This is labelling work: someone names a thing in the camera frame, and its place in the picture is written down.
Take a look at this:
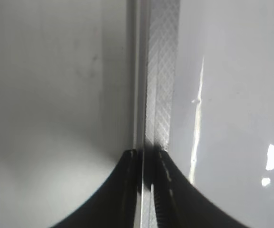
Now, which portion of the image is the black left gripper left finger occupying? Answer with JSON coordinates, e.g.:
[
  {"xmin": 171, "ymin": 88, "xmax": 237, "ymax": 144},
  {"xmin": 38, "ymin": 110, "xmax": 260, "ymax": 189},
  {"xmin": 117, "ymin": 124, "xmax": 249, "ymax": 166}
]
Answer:
[{"xmin": 54, "ymin": 150, "xmax": 140, "ymax": 228}]

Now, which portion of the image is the aluminium framed whiteboard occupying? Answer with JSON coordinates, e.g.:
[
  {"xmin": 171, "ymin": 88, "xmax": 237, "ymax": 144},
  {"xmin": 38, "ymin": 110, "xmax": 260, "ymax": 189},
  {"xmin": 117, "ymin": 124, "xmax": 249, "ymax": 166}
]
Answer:
[{"xmin": 135, "ymin": 0, "xmax": 274, "ymax": 228}]

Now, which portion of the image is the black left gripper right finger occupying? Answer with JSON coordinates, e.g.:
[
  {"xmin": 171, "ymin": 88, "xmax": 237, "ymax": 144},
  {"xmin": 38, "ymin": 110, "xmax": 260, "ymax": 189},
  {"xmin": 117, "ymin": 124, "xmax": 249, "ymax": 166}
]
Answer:
[{"xmin": 153, "ymin": 150, "xmax": 274, "ymax": 228}]

